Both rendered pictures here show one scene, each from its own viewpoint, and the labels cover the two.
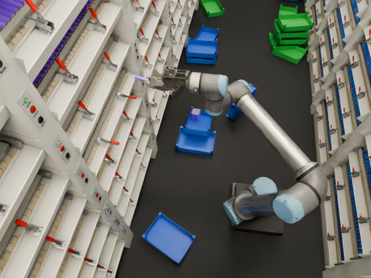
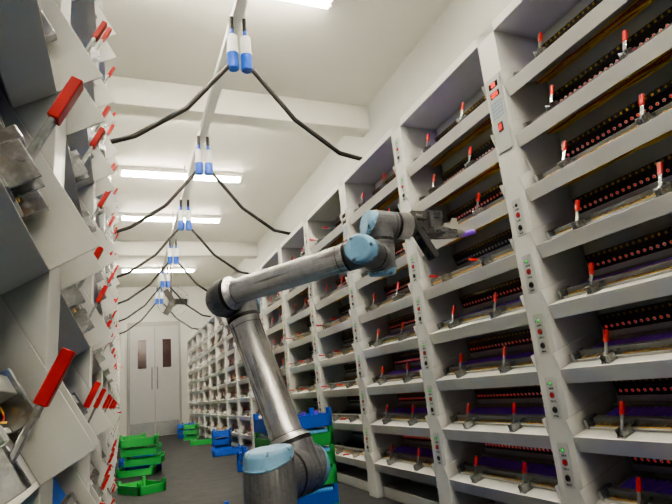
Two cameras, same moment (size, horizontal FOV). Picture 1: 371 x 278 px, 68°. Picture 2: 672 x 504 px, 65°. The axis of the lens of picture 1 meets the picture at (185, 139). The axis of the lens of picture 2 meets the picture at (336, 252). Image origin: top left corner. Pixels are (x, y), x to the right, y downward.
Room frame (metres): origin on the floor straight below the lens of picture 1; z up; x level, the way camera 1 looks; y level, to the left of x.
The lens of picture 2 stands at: (2.16, -1.20, 0.56)
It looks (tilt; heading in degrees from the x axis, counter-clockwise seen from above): 14 degrees up; 146
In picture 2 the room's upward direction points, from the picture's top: 6 degrees counter-clockwise
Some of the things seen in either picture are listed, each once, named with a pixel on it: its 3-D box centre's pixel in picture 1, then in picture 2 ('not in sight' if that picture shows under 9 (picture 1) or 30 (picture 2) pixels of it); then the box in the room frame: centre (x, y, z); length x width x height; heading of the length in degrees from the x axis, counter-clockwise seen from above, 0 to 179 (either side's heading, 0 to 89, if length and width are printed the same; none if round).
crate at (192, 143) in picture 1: (196, 140); not in sight; (1.22, -0.09, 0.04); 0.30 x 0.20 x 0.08; 78
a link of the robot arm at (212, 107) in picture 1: (215, 101); (380, 257); (0.87, -0.15, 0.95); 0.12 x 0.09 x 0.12; 122
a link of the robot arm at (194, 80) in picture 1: (194, 83); (403, 226); (0.88, -0.05, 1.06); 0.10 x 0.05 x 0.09; 168
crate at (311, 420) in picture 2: not in sight; (292, 419); (-0.05, -0.02, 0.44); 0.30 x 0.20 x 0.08; 85
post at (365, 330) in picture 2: not in sight; (372, 326); (-0.22, 0.62, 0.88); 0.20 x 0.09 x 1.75; 78
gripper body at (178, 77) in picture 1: (176, 79); (424, 225); (0.90, 0.03, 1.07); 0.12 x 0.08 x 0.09; 78
